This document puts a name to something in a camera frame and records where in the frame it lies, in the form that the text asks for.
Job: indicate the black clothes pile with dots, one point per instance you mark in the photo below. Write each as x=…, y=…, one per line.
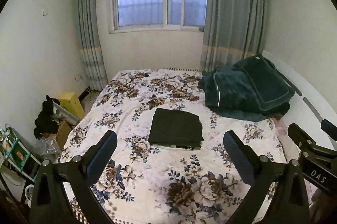
x=45, y=122

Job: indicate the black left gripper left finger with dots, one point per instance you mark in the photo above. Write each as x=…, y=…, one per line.
x=50, y=203

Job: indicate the teal striped curtain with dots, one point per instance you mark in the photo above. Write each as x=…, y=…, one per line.
x=234, y=30
x=89, y=44

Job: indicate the black garment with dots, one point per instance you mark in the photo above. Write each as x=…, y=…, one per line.
x=173, y=128

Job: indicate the white bed headboard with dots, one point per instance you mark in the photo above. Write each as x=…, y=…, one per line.
x=307, y=108

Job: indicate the right teal striped curtain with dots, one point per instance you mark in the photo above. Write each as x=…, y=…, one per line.
x=234, y=30

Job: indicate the floral white bed blanket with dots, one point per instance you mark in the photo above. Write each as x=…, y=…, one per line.
x=145, y=183

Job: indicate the dark green pillow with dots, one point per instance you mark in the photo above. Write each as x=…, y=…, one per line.
x=272, y=92

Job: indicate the dark green quilt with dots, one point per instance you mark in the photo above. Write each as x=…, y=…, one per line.
x=229, y=94

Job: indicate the clear plastic bag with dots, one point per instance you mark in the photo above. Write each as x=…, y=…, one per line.
x=46, y=146

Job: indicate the left teal striped curtain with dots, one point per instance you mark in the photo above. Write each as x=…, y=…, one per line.
x=89, y=44

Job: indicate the yellow cardboard box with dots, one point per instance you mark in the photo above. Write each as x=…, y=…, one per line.
x=70, y=101

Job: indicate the teal storage rack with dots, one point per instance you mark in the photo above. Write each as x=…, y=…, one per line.
x=16, y=154

